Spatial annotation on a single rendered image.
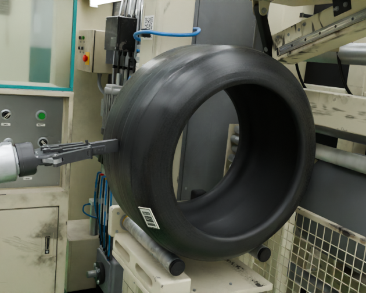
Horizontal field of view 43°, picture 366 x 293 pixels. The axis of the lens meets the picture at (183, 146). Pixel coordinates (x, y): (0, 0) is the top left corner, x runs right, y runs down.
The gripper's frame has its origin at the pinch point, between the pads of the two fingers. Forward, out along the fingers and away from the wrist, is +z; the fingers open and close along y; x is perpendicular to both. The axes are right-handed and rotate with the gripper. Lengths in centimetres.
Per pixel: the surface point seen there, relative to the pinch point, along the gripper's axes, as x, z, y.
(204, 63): -19.0, 23.1, -9.4
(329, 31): -25, 68, -4
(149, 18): -30, 29, 34
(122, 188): 10.5, 3.2, -2.0
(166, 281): 35.2, 10.9, -8.7
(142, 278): 39.2, 8.7, 2.5
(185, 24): -28, 38, 28
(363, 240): 29, 61, -26
